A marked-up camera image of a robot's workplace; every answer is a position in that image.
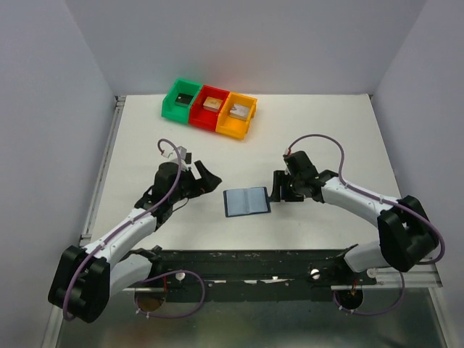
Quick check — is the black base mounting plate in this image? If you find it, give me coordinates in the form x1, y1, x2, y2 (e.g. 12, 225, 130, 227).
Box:
74, 248, 399, 304

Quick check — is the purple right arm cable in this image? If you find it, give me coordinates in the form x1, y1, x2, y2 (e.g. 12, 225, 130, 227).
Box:
286, 133, 447, 315

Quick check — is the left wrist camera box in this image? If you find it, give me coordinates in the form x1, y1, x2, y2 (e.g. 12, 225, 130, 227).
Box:
162, 146, 191, 171

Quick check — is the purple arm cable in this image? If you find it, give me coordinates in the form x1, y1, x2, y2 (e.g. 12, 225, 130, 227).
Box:
286, 133, 447, 315
62, 138, 206, 322

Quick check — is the aluminium rail frame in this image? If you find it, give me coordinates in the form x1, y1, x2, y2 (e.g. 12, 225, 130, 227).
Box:
39, 94, 128, 348

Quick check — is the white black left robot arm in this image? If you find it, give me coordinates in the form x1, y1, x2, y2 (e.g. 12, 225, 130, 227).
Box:
48, 160, 222, 323

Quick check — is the green plastic bin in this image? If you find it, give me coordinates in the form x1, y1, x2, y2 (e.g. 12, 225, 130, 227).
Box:
161, 78, 203, 124

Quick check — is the metal block in red bin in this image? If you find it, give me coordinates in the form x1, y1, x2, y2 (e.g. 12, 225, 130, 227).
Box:
202, 96, 223, 112

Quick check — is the metal block in yellow bin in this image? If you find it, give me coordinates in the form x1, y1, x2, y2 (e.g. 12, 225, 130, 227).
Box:
229, 104, 251, 120

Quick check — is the metal block in green bin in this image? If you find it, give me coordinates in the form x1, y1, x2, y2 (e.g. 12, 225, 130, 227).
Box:
175, 93, 193, 107

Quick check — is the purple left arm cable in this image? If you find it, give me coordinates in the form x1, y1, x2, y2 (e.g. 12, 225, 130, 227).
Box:
62, 138, 206, 322

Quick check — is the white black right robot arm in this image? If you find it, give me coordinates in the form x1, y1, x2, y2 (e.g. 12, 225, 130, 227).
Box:
270, 151, 439, 273

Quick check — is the yellow plastic bin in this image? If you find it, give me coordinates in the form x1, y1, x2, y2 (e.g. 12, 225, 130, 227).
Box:
215, 92, 257, 140

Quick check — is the navy blue card holder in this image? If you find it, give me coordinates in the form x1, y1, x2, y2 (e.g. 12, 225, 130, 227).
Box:
223, 187, 271, 218

